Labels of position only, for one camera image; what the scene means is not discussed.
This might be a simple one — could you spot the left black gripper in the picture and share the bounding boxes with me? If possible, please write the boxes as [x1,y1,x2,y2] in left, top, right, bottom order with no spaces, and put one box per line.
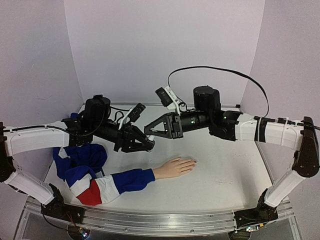
[93,120,155,153]

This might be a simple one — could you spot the white nail polish cap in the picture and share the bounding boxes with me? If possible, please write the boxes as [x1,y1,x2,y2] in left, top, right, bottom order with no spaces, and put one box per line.
[148,135,155,142]

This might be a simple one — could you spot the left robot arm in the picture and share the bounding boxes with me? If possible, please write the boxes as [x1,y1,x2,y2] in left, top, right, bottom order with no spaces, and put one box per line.
[0,95,155,219]

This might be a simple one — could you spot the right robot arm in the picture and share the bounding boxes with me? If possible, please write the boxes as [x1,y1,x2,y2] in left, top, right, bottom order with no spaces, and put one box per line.
[144,86,320,228]

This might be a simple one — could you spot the mannequin hand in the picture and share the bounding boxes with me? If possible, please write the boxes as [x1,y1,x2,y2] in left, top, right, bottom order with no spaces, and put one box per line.
[152,157,197,180]

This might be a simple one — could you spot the blue white red jacket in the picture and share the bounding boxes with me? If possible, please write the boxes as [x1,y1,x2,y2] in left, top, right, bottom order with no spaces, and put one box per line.
[52,143,156,206]

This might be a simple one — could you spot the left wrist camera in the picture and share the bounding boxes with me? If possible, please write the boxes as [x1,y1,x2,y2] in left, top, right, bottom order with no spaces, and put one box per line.
[118,103,146,130]

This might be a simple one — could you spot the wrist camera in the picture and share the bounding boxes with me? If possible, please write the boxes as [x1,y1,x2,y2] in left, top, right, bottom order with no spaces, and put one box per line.
[155,86,183,115]
[118,103,146,130]

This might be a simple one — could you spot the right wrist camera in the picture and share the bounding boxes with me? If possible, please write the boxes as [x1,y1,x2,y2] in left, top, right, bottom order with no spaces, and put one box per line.
[155,86,183,115]

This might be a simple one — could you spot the aluminium back rail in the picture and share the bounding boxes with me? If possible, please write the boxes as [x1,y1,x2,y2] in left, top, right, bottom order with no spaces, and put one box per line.
[82,101,242,109]

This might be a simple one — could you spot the aluminium rail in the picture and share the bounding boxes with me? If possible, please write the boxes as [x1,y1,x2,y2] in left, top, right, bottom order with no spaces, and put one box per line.
[82,101,242,109]
[15,197,300,239]

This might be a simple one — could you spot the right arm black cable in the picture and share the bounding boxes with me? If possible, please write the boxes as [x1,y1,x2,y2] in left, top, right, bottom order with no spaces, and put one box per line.
[167,65,270,116]

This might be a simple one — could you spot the aluminium front rail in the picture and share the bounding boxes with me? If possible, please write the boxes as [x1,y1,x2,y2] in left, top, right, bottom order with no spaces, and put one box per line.
[15,197,300,239]

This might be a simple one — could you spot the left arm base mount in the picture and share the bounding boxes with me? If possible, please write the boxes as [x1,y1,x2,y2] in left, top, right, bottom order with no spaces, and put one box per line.
[41,196,85,224]

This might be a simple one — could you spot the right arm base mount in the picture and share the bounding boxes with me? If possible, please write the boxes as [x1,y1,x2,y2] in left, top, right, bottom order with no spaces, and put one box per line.
[234,190,278,230]

